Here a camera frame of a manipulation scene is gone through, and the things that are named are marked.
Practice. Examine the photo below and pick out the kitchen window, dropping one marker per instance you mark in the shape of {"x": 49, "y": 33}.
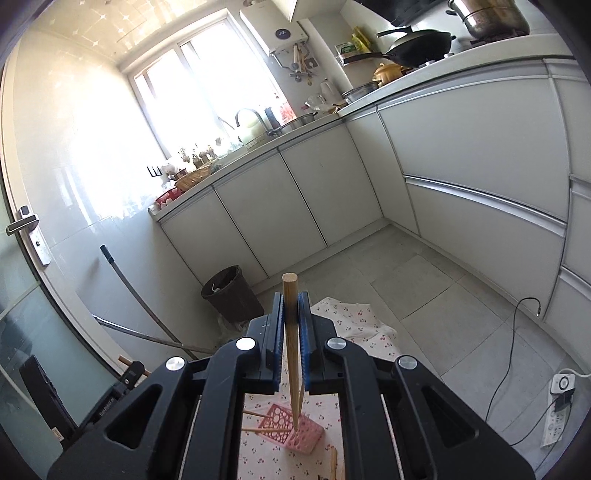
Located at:
{"x": 184, "y": 92}

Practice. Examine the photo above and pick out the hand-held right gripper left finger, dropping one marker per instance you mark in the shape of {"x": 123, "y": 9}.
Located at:
{"x": 277, "y": 341}

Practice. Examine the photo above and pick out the dark brown trash bin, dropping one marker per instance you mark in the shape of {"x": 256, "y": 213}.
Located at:
{"x": 231, "y": 295}

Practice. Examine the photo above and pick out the black range hood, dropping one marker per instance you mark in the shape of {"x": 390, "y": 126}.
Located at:
{"x": 397, "y": 9}

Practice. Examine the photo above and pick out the white kitchen base cabinets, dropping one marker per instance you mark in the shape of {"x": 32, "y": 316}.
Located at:
{"x": 461, "y": 138}

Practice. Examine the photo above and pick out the metal pole with black clamp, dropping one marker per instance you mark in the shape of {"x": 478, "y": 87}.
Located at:
{"x": 134, "y": 295}

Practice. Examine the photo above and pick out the white kettle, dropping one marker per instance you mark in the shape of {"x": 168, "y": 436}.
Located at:
{"x": 328, "y": 92}

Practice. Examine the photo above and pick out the red patterned container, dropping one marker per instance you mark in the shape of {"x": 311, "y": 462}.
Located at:
{"x": 286, "y": 111}

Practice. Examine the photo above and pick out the white water heater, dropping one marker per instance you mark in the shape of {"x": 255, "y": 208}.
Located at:
{"x": 272, "y": 27}

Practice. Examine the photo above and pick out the frosted glass door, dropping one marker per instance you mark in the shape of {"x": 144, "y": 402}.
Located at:
{"x": 27, "y": 323}

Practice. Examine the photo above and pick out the plain metal pole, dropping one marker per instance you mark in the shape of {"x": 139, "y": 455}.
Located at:
{"x": 138, "y": 333}

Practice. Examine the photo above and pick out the cherry print tablecloth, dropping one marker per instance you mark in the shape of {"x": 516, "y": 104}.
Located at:
{"x": 360, "y": 323}

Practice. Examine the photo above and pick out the pink perforated utensil holder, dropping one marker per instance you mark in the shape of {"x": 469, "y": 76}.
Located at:
{"x": 304, "y": 438}

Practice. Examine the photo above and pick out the steel bowl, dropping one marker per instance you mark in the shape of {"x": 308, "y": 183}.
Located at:
{"x": 299, "y": 122}

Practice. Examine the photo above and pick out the black plug adapter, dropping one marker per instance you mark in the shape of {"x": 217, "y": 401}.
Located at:
{"x": 564, "y": 400}

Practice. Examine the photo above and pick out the black wok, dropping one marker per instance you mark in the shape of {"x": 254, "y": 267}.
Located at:
{"x": 415, "y": 46}

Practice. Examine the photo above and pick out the hanging wooden rolling pin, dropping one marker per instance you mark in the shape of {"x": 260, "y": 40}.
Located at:
{"x": 298, "y": 57}

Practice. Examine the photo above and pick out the woven basket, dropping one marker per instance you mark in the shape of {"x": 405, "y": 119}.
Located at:
{"x": 194, "y": 180}

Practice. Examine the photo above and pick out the black wall hooks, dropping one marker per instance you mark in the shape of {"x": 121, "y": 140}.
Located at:
{"x": 154, "y": 170}

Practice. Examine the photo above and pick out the steel stock pot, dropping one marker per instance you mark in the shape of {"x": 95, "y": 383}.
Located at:
{"x": 489, "y": 18}

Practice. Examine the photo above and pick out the light wooden chopstick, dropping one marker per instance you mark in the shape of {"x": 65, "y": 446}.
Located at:
{"x": 334, "y": 461}
{"x": 290, "y": 286}

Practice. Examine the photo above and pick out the bunch of wooden chopsticks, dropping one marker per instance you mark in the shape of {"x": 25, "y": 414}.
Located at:
{"x": 263, "y": 430}

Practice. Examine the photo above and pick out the rack of condiment bottles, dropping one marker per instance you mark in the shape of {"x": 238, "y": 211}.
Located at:
{"x": 355, "y": 46}

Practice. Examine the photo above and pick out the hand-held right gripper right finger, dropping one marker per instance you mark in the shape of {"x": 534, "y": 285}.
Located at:
{"x": 304, "y": 341}

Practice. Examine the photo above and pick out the steel basin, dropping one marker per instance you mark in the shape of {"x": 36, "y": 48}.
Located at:
{"x": 360, "y": 92}

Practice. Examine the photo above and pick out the pale green jug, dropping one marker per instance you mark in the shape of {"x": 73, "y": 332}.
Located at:
{"x": 251, "y": 123}

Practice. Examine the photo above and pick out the golden lidded pot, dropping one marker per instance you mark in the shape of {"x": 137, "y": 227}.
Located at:
{"x": 388, "y": 74}

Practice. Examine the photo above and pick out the white power strip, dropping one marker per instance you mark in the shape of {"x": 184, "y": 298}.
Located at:
{"x": 556, "y": 424}

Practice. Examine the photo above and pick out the curved metal faucet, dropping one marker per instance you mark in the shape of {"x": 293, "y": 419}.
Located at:
{"x": 249, "y": 111}

